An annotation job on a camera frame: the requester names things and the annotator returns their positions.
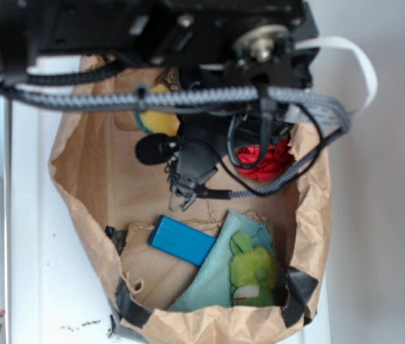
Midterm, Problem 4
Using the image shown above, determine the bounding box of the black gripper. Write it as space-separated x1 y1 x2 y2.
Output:
130 0 320 144

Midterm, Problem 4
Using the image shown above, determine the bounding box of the yellow and green sponge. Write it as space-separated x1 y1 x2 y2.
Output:
134 84 181 138

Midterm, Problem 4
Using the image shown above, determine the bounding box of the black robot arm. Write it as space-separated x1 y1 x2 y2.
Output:
0 1 318 145

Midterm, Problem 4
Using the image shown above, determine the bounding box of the small black clip microphone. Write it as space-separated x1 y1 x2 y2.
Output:
135 133 218 211

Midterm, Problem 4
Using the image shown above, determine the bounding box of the red crumpled paper ball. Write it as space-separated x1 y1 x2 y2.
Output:
237 138 293 183

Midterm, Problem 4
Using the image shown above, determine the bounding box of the brown paper bag tray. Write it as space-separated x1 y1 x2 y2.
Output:
49 111 333 343

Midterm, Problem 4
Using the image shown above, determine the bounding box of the blue rectangular block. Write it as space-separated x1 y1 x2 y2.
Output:
148 215 216 267

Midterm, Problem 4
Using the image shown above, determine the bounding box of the green plush toy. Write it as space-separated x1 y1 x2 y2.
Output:
229 231 279 307

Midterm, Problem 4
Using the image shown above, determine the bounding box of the light teal cloth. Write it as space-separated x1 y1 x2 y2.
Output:
168 209 275 312

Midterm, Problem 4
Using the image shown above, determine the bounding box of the grey braided cable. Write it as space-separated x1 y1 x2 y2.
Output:
0 80 352 199

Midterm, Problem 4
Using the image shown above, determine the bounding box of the white flat ribbon cable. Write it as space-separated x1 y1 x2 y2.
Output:
287 35 378 126

